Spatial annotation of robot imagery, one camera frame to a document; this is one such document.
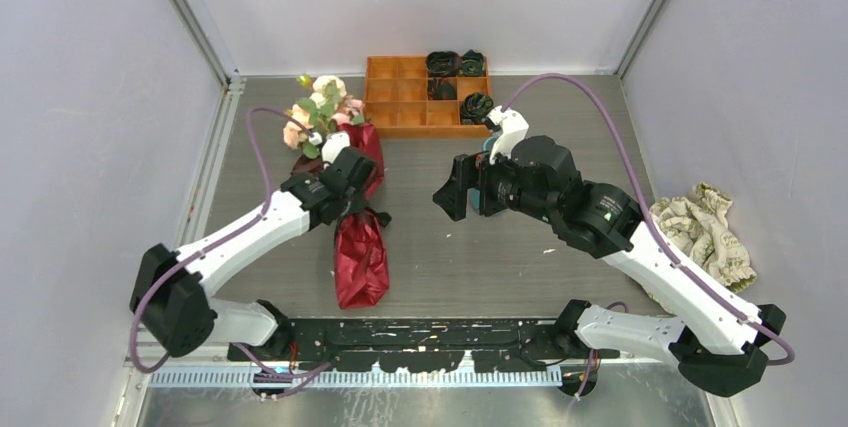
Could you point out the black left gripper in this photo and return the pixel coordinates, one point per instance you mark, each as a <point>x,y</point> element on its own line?
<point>359,196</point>

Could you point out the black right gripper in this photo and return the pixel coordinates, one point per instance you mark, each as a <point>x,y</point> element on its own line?
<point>470,171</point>

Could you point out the teal vase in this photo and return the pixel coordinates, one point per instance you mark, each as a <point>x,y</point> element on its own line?
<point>486,199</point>

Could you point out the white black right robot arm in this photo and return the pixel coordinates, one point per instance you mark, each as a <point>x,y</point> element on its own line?
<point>714,338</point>

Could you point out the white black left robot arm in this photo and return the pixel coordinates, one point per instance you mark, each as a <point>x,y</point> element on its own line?
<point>175,290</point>

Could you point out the orange compartment tray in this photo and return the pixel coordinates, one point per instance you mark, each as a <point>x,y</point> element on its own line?
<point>405,100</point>

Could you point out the dark rolled sock back right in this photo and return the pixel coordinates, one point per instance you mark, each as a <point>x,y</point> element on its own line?
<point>473,64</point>

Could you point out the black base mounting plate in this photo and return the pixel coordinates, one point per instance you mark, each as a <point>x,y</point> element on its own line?
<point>417,345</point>

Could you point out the crumpled beige printed cloth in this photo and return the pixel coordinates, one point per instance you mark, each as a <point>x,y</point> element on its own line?
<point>697,224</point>

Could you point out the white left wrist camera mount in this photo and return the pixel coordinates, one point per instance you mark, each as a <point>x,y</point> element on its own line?
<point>327,146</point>

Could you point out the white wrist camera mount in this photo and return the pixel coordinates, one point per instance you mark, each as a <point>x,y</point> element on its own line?
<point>513,129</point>
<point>327,146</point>

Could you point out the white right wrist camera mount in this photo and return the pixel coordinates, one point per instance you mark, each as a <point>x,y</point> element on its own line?
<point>513,129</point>

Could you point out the aluminium frame rail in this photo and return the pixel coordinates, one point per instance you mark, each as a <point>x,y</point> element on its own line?
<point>148,353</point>

